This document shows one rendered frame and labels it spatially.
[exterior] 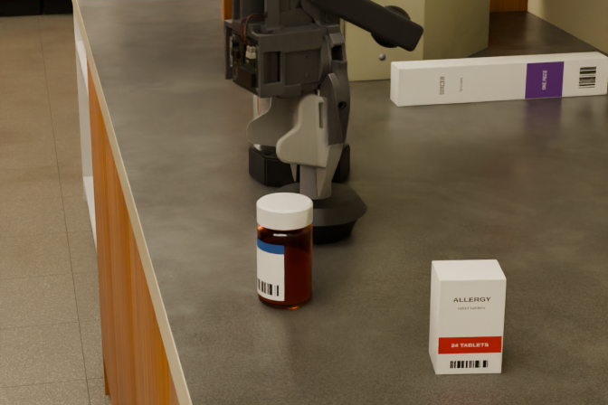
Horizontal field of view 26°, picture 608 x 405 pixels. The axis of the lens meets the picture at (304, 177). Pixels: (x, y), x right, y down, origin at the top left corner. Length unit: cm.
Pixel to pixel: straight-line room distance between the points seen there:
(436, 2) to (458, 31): 8
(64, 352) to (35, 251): 64
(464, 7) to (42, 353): 163
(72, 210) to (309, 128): 291
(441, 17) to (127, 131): 47
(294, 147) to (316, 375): 25
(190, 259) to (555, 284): 31
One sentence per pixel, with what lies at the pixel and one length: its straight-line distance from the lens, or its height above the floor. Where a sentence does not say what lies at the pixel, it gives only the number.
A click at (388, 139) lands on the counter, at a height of 94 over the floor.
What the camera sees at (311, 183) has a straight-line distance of 116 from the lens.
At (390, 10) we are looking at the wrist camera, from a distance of 113.
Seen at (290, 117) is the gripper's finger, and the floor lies 104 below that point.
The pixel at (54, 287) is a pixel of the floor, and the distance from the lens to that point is 347.
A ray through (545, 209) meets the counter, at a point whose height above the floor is 94.
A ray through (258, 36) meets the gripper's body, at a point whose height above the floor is 113.
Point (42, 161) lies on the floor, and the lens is 447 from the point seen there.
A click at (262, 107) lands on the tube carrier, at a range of 129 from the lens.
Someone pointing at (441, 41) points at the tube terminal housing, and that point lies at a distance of 175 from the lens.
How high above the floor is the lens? 137
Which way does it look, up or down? 19 degrees down
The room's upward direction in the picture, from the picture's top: straight up
